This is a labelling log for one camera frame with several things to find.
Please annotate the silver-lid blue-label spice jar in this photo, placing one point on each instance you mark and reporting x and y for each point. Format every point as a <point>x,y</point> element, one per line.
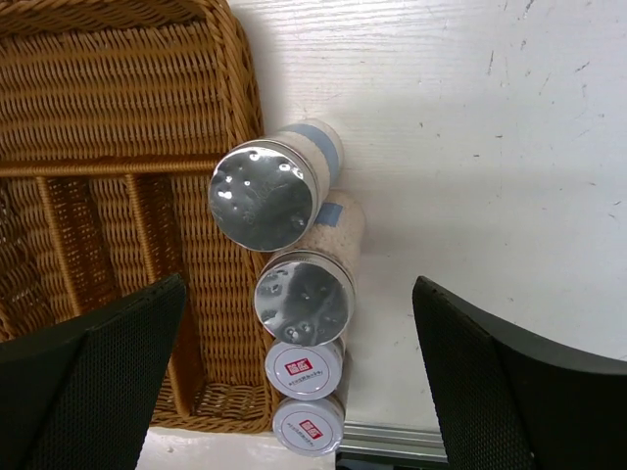
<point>307,293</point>

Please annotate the white-lid dark sauce jar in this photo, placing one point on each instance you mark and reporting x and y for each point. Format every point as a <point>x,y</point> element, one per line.
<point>305,373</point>

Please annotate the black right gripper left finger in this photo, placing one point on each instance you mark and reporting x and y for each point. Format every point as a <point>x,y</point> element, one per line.
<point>80,394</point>

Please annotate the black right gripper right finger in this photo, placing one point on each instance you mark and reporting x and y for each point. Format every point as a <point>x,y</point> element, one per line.
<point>507,398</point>

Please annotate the white-lid brown sauce jar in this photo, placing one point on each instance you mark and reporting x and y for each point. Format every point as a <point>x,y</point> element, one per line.
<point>310,428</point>

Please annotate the brown wicker basket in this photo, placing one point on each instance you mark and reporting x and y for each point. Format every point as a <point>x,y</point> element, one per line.
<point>113,117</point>

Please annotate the silver-lid white spice jar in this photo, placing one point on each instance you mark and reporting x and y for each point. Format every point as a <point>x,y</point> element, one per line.
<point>265,194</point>

